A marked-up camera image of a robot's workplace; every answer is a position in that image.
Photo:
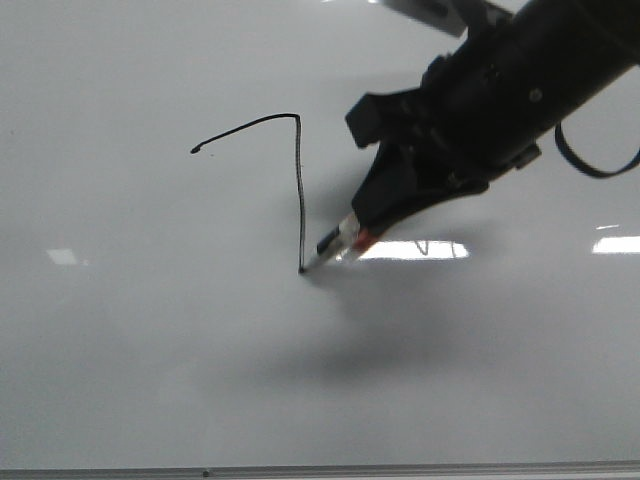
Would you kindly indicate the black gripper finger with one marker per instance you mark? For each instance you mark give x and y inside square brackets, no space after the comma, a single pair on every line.
[384,117]
[402,182]

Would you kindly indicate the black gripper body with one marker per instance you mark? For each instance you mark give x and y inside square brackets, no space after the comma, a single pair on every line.
[476,116]

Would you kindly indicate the whiteboard marker with red tape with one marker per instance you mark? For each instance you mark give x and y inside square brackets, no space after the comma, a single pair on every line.
[349,240]

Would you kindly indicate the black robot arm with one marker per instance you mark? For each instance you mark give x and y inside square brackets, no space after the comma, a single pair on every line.
[593,43]

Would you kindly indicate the white glossy whiteboard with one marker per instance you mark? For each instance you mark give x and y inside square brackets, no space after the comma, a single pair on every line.
[152,314]

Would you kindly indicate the grey aluminium whiteboard frame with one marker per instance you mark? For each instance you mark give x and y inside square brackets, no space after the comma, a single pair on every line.
[553,470]

